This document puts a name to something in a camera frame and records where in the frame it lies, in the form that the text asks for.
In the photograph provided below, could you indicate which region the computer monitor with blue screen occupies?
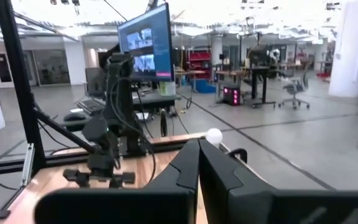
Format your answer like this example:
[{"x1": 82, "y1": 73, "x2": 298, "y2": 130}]
[{"x1": 117, "y1": 2, "x2": 176, "y2": 83}]

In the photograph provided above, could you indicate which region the blue bin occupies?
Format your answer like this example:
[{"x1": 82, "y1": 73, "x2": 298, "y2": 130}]
[{"x1": 193, "y1": 78, "x2": 218, "y2": 95}]

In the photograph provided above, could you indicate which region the green and white cup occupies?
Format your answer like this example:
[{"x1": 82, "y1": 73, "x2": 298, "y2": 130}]
[{"x1": 159, "y1": 80, "x2": 177, "y2": 96}]

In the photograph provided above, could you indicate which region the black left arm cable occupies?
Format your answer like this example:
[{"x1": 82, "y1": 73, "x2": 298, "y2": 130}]
[{"x1": 108, "y1": 77, "x2": 157, "y2": 184}]

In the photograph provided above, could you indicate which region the computer tower with pink lights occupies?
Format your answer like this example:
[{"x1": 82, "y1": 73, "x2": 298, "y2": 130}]
[{"x1": 222, "y1": 86, "x2": 242, "y2": 107}]

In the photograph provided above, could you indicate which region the black background machine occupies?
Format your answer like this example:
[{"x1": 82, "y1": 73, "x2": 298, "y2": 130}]
[{"x1": 247, "y1": 43, "x2": 282, "y2": 68}]

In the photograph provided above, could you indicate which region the office chair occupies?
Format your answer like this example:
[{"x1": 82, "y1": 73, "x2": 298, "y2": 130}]
[{"x1": 278, "y1": 66, "x2": 311, "y2": 111}]

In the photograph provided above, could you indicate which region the black standing desk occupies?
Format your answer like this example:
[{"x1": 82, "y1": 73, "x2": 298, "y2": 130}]
[{"x1": 214, "y1": 65, "x2": 278, "y2": 110}]

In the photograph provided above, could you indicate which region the silver frame bracket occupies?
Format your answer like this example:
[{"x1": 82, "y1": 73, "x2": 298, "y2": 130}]
[{"x1": 21, "y1": 142, "x2": 36, "y2": 188}]

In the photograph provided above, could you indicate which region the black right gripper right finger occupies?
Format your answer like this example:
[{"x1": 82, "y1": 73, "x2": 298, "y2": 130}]
[{"x1": 199, "y1": 138, "x2": 358, "y2": 224}]

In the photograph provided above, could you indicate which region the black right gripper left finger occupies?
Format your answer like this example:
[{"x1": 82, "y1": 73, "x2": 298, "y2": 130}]
[{"x1": 34, "y1": 138, "x2": 201, "y2": 224}]

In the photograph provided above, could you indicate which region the dark operator desk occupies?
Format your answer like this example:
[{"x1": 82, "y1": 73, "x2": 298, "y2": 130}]
[{"x1": 60, "y1": 90, "x2": 183, "y2": 133}]

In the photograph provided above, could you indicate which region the black aluminium table frame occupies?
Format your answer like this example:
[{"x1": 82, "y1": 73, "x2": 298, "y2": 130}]
[{"x1": 0, "y1": 0, "x2": 204, "y2": 187}]

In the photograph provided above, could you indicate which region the black keyboard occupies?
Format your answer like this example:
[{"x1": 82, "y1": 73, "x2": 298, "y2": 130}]
[{"x1": 76, "y1": 97, "x2": 107, "y2": 116}]

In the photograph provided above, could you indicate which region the white bulb on brass stand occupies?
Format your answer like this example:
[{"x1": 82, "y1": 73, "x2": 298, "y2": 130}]
[{"x1": 204, "y1": 128, "x2": 224, "y2": 147}]

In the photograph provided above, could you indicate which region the black wheel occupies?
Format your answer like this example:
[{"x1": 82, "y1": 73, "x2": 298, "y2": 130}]
[{"x1": 159, "y1": 108, "x2": 168, "y2": 138}]

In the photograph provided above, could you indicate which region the red shelf unit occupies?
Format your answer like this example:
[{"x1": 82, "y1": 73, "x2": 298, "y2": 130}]
[{"x1": 186, "y1": 49, "x2": 213, "y2": 81}]

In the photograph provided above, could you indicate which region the black computer mouse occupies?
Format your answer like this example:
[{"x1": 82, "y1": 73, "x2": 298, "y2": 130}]
[{"x1": 63, "y1": 111, "x2": 88, "y2": 123}]

